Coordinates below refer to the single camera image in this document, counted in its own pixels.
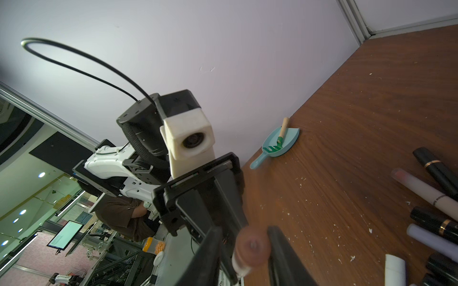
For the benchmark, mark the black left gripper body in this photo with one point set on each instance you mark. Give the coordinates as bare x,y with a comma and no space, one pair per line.
216,187

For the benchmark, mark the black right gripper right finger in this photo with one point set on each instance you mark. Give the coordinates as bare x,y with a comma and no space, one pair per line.
284,265

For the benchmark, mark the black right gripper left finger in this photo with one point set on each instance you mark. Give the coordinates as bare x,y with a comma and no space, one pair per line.
204,267

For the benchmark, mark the pink translucent lipstick tube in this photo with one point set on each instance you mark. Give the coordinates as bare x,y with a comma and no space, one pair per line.
252,250

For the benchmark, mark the white lipstick tube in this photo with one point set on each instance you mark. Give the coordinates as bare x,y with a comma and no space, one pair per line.
395,271

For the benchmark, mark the lavender lipstick tube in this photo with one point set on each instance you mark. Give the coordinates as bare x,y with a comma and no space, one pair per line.
433,241

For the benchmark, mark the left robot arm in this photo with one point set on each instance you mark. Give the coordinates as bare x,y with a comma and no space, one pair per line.
142,165

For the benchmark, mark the person in brown shirt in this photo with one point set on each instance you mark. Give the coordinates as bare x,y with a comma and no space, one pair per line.
127,216

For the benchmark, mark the computer monitor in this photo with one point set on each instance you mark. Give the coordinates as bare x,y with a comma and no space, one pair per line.
65,236

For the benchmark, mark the black silver band lipstick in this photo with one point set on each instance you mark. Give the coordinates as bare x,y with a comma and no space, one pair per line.
443,269

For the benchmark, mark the black gold lipstick tube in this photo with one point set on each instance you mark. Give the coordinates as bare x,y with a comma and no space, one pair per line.
439,225

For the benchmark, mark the black gold band lipstick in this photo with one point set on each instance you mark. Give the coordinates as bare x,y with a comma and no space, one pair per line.
439,171

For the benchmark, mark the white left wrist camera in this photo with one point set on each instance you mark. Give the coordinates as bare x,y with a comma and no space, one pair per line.
189,139

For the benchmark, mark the green rake wooden handle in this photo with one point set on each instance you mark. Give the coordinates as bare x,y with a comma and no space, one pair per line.
279,139

